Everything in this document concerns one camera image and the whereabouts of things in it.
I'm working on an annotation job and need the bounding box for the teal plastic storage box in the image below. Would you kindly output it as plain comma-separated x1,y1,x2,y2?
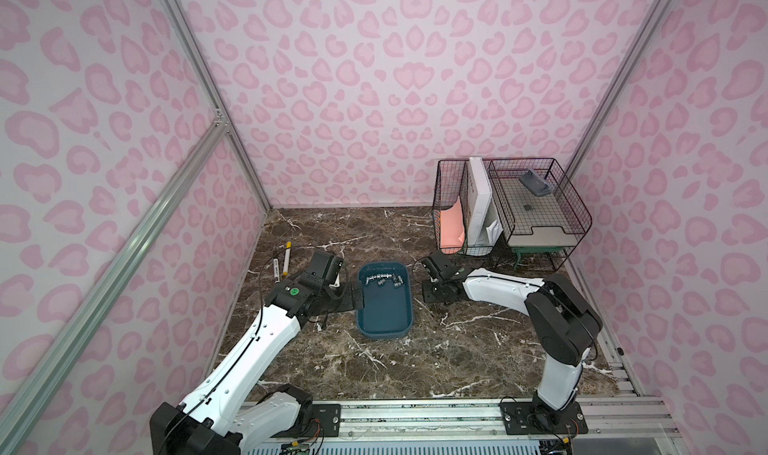
357,261,413,340

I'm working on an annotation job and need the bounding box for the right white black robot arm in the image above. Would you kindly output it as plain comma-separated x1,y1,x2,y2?
421,251,603,424

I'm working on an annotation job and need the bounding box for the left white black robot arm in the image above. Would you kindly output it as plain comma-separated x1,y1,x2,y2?
149,251,363,454

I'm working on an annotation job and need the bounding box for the pink folder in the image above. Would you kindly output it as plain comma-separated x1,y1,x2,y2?
438,199,466,255

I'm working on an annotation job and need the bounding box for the yellow marker pen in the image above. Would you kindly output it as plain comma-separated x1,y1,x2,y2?
282,241,292,278

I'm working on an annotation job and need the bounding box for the white marker pen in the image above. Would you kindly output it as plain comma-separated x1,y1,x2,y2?
272,258,282,283

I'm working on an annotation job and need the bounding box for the green item under tray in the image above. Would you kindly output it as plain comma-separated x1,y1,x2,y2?
511,246,567,272

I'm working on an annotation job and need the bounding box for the white binder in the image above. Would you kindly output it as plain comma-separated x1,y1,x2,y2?
465,157,503,257

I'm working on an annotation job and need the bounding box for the beige paper tray sheet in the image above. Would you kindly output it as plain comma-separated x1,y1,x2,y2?
492,178,586,247

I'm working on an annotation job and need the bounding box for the grey stapler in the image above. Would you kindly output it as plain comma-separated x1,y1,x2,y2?
519,169,552,197

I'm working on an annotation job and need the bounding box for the black wire desk organizer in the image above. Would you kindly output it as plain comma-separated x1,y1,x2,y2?
431,157,593,271

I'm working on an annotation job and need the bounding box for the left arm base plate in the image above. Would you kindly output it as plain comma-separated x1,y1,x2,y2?
285,403,342,438

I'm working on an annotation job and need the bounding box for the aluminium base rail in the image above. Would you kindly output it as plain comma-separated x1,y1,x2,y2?
239,397,685,455

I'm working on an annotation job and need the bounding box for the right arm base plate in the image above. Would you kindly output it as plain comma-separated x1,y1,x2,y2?
499,401,590,438

